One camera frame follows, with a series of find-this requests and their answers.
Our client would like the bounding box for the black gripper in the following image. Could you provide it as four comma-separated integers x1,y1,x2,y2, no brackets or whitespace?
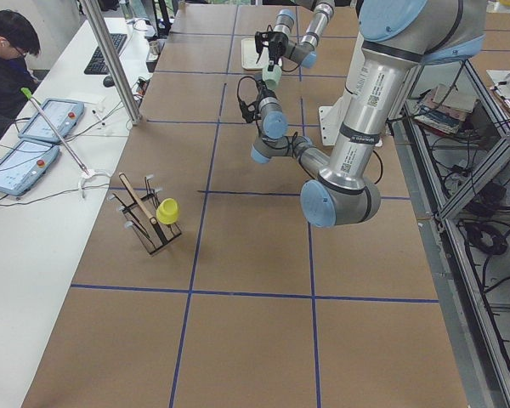
254,31,287,71

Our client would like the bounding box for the pale green plastic cup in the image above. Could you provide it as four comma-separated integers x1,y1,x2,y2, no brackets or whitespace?
262,65,282,91

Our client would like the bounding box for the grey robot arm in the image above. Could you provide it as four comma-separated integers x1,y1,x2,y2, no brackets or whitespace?
252,1,486,227
254,0,335,72

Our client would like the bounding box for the cream bear print tray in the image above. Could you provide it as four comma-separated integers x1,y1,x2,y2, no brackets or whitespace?
241,37,269,71

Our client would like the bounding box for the yellow plastic cup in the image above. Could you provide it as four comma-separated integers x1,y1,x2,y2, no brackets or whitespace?
156,198,179,225

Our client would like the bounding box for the silver metal cylinder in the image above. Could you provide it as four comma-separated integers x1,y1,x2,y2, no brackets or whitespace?
146,40,160,62

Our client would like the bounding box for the black computer mouse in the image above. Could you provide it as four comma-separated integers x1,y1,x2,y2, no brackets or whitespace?
103,76,115,88

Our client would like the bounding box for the black computer keyboard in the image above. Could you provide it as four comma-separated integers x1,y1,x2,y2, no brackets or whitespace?
83,32,129,76

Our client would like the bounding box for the stack of books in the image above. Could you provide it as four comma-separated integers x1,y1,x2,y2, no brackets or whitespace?
413,84,477,134

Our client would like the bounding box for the seated person black hair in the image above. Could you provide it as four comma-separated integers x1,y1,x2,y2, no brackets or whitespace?
0,9,41,138

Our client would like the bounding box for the lower teach pendant tablet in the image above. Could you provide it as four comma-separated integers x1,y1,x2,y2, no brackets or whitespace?
0,139,60,196

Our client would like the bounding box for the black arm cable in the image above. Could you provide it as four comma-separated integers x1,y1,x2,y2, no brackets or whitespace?
236,75,269,112

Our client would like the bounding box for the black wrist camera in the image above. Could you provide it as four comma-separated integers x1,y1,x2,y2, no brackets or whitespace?
239,100,258,123

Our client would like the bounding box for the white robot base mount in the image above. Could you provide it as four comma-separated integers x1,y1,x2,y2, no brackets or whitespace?
318,71,384,149

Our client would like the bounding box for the aluminium frame post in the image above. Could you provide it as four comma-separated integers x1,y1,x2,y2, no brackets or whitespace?
80,0,142,126

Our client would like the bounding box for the black wire cup rack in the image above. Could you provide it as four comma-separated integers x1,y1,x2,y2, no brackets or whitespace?
109,172,182,256

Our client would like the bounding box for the aluminium frame rail structure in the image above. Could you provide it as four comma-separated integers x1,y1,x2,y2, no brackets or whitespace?
395,63,510,407

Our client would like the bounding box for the green handled metal rod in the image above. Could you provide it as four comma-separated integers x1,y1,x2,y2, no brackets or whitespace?
20,88,89,175

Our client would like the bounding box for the coiled black floor cable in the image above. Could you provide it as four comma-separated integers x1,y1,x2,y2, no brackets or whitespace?
462,220,510,256

